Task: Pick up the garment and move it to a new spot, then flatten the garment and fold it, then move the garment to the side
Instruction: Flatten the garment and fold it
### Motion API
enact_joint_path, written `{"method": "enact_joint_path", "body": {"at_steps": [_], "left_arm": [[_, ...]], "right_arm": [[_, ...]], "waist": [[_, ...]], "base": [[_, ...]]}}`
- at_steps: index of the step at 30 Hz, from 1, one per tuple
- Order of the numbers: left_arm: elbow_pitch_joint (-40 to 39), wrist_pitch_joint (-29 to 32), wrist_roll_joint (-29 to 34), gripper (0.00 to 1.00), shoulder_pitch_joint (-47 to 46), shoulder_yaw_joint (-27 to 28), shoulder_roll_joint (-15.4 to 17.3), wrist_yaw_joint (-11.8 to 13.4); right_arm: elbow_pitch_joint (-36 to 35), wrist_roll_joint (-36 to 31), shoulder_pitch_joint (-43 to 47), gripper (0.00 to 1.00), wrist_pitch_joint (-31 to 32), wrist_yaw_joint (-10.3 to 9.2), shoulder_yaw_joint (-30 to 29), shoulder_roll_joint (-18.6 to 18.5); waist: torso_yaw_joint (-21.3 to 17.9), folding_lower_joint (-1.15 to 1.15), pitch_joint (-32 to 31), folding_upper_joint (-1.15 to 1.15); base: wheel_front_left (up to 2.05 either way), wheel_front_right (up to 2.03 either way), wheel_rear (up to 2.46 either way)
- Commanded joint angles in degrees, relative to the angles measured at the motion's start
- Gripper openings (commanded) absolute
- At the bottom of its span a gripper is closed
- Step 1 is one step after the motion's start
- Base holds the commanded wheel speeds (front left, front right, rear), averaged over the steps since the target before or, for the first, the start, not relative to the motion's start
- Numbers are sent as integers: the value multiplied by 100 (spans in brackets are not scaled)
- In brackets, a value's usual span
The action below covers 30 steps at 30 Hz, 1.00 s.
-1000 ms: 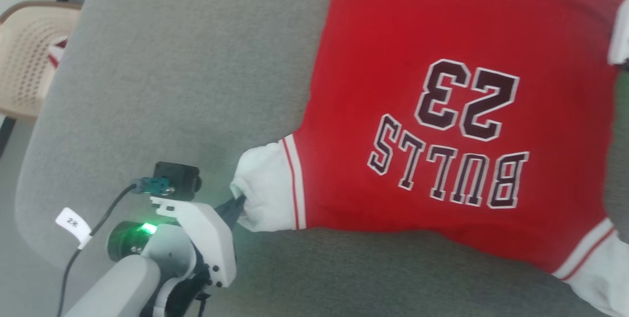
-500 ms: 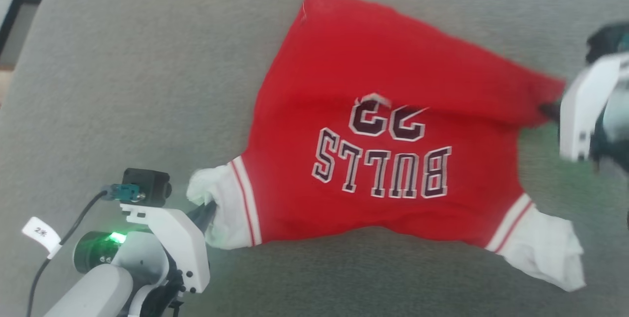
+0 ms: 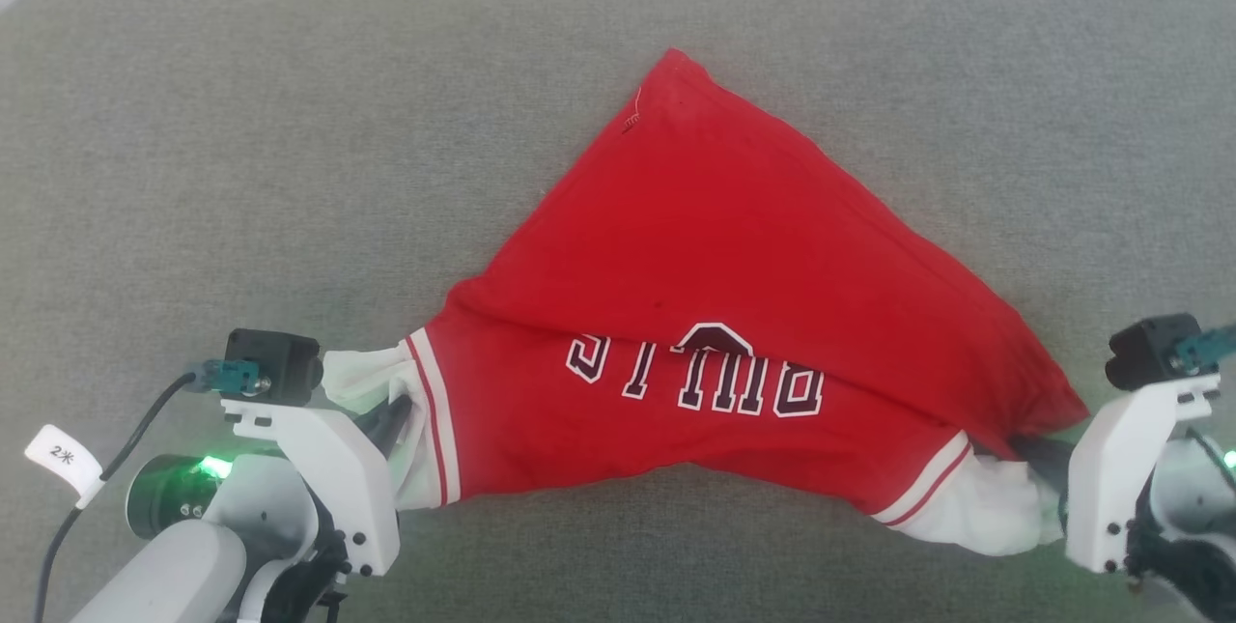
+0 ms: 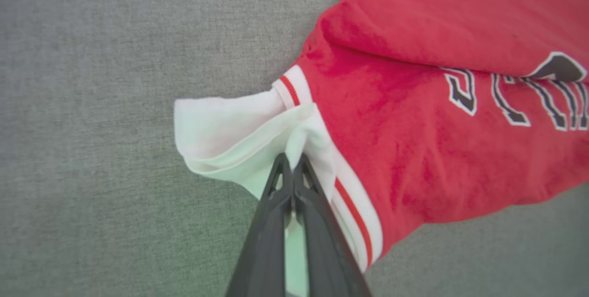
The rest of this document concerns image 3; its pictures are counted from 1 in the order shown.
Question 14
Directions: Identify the teal left camera connector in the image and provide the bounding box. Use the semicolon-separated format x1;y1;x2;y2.
188;359;262;397

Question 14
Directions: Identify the teal camera connector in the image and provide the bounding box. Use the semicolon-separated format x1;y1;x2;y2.
188;359;262;397
1173;326;1236;375

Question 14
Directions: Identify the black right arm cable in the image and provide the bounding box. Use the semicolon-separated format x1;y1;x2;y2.
1186;425;1236;494

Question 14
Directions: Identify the red basketball jersey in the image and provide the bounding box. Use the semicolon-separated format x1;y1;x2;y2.
322;47;1090;558

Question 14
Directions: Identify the teal right camera connector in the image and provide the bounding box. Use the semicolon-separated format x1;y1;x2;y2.
1173;326;1236;375

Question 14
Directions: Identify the grey fabric sofa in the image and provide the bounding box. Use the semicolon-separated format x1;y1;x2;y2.
0;0;1236;623

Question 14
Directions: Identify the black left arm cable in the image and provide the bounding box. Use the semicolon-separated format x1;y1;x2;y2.
34;370;204;623

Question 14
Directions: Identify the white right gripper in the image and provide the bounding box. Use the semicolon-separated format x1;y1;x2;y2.
1009;374;1221;575

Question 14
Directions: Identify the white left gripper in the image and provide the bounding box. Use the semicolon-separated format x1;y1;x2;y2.
220;394;416;578

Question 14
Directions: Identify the white cable label tag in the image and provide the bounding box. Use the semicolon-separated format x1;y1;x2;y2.
24;423;104;508

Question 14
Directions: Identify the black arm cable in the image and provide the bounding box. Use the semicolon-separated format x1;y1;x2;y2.
34;370;204;623
1186;425;1236;494

